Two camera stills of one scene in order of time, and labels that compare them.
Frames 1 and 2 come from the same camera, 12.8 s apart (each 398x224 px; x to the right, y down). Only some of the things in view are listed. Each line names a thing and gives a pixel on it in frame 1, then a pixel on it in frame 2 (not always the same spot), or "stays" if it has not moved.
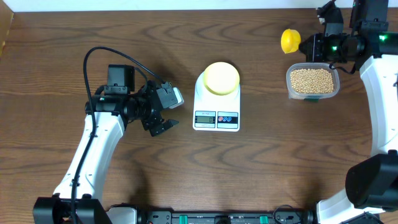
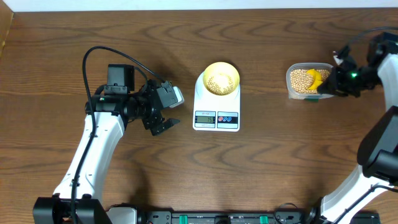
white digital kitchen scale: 215,112 stays
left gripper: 154,109 stays
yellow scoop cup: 290,41 → 318,78
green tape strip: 310,100 stays
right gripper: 313,55 → 335,84
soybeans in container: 312,81 stays
